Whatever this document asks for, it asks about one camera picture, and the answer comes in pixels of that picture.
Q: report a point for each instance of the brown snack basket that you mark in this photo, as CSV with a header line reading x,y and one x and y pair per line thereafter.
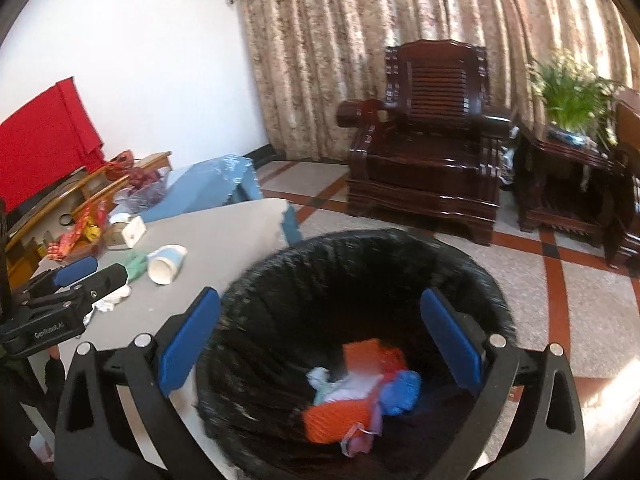
x,y
92,249

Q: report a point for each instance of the pile of red snack packets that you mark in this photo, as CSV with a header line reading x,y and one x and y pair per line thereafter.
x,y
80,230

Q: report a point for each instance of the red woven basket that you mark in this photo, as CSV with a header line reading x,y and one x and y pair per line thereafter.
x,y
120,165

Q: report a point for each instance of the white tissue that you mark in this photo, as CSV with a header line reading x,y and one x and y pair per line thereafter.
x,y
107,302

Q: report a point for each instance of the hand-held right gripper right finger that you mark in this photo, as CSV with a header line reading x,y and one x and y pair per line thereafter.
x,y
450,340

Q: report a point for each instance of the dark wooden chair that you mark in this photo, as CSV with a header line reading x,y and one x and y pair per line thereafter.
x,y
627,170

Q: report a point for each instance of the blue and white paper cup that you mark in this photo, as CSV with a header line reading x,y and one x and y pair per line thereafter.
x,y
167,265

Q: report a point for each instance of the dark wooden armchair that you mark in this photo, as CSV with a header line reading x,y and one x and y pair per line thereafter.
x,y
425,160

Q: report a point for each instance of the blue and white plant pot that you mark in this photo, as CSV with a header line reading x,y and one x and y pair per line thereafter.
x,y
567,136

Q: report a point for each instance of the trash bin with black bag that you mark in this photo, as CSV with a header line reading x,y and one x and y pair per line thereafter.
x,y
310,300

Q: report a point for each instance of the red cloth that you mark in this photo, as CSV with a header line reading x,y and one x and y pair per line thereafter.
x,y
40,140

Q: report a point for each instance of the dark wooden side table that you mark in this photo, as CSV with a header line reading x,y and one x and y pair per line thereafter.
x,y
565,185

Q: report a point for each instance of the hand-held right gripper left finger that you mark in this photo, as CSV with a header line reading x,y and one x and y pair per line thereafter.
x,y
190,342

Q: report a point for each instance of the wooden television cabinet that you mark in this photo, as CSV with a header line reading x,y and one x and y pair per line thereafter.
x,y
150,160

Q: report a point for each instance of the green wrapper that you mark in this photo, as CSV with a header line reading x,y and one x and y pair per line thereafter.
x,y
135,266

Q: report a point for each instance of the beige patterned curtain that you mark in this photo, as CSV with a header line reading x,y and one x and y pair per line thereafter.
x,y
350,35

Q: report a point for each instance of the tubular orange foam net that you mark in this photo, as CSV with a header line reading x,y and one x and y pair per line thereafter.
x,y
335,420

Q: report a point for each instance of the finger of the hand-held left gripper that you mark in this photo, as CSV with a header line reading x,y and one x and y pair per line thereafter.
x,y
102,280
77,270

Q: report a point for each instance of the tissue box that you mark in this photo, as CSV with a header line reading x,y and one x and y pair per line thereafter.
x,y
127,232

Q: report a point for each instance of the pink face mask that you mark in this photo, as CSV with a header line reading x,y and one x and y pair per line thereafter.
x,y
365,435

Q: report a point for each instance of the green rubber glove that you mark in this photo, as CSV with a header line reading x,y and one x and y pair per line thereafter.
x,y
317,380

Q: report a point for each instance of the blue plastic shoe cover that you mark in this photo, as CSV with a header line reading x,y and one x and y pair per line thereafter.
x,y
402,392

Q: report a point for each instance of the green flowering plant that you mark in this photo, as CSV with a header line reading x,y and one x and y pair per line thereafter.
x,y
570,92

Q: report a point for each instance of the red apple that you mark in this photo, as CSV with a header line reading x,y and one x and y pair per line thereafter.
x,y
145,180

